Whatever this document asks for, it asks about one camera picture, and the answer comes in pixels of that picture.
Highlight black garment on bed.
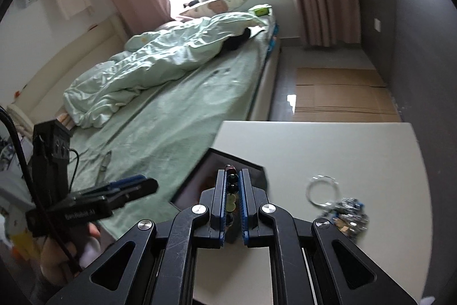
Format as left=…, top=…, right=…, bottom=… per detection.
left=222, top=28, right=251, bottom=51

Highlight wall power socket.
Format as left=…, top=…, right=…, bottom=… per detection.
left=373, top=18, right=381, bottom=33

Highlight pile of mixed jewelry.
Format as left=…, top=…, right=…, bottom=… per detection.
left=321, top=198, right=370, bottom=242

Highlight cream bed headboard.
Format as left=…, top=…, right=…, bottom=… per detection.
left=6, top=14, right=128, bottom=133

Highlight dark beaded bracelet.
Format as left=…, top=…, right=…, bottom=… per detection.
left=224, top=163, right=239, bottom=220

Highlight patterned window seat cushion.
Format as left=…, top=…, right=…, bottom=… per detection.
left=180, top=0, right=265, bottom=19

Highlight flattened cardboard sheets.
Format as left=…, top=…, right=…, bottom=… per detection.
left=292, top=68, right=401, bottom=123

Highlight mint green duvet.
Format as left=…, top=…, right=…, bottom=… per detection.
left=63, top=12, right=273, bottom=128

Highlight black jewelry box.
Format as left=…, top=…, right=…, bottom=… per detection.
left=170, top=148, right=268, bottom=211

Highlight green box on bed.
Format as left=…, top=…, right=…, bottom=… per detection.
left=248, top=4, right=272, bottom=17

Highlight person's left hand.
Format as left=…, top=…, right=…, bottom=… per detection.
left=40, top=223, right=101, bottom=286

